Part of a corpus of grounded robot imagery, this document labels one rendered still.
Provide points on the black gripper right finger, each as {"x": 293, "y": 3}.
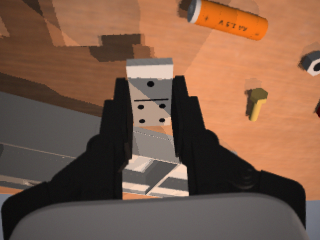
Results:
{"x": 211, "y": 167}

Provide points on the orange battery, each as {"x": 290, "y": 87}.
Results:
{"x": 226, "y": 19}

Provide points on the white domino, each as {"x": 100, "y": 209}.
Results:
{"x": 150, "y": 84}

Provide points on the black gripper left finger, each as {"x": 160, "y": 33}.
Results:
{"x": 93, "y": 172}

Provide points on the grey hex nut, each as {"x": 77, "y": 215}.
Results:
{"x": 312, "y": 63}

